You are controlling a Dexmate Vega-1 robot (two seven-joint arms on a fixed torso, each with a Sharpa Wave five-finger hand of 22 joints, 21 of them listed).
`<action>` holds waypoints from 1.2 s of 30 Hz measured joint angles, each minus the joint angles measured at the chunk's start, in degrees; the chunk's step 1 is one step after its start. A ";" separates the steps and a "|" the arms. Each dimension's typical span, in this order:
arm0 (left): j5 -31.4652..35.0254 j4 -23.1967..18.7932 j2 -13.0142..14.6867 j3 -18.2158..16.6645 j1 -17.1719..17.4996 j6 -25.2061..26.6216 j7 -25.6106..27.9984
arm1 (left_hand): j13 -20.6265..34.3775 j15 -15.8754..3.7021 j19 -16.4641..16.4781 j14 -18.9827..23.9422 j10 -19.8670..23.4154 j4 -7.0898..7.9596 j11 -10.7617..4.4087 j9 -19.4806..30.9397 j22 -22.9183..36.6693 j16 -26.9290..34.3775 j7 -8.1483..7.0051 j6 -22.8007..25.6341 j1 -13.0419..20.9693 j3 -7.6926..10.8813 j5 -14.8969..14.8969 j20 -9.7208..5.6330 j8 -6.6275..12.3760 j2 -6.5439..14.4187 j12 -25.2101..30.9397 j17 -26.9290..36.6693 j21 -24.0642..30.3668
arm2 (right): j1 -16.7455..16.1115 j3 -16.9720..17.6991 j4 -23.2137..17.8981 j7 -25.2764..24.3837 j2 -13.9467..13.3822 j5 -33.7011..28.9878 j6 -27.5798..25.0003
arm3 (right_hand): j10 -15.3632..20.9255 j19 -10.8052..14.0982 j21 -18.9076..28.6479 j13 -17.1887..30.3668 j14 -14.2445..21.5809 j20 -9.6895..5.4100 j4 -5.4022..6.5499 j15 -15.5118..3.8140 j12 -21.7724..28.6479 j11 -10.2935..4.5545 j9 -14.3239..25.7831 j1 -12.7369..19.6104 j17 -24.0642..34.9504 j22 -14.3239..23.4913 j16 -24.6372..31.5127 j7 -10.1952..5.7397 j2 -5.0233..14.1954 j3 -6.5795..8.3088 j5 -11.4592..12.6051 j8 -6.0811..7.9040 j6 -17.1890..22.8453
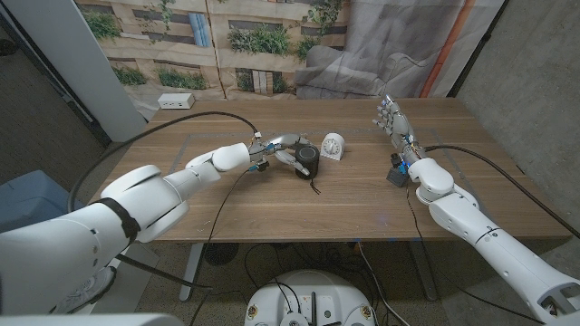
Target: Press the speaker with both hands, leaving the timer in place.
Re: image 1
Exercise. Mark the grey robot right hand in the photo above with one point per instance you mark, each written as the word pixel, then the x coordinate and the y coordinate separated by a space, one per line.
pixel 399 127

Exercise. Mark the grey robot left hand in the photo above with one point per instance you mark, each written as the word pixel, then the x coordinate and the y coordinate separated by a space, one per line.
pixel 281 142

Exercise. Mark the black cylindrical speaker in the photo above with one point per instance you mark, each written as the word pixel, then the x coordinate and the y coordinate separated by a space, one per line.
pixel 309 165

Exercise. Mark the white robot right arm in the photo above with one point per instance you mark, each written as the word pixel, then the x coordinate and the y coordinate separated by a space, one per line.
pixel 489 244

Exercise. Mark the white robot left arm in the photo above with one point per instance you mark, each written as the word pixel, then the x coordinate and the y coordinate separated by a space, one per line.
pixel 145 199

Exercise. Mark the white kitchen timer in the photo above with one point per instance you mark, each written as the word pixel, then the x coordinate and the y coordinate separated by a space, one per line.
pixel 332 147

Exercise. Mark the printed building backdrop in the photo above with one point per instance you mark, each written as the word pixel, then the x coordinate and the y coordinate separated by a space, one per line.
pixel 272 45

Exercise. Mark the white power strip box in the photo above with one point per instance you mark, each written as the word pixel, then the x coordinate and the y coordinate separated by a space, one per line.
pixel 176 101

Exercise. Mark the grey table leg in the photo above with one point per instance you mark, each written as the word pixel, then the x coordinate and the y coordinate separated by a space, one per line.
pixel 423 271
pixel 190 276

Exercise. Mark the white robot torso base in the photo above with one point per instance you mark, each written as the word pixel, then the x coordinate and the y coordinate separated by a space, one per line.
pixel 312 290

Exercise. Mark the white partition panel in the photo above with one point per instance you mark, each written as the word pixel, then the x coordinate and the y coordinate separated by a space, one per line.
pixel 81 59

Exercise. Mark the grey sneaker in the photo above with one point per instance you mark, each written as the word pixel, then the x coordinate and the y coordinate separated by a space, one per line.
pixel 97 287

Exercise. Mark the blue plastic bin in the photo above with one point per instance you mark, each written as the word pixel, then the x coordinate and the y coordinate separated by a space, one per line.
pixel 31 199

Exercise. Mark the white robot chest edge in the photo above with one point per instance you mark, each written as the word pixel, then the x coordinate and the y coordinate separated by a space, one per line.
pixel 90 320

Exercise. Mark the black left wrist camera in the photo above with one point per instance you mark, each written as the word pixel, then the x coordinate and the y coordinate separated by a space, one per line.
pixel 261 166

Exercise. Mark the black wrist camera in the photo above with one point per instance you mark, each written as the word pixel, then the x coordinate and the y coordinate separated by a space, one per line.
pixel 261 166
pixel 396 176

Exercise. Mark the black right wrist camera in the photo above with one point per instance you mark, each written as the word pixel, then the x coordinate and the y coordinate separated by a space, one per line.
pixel 396 176

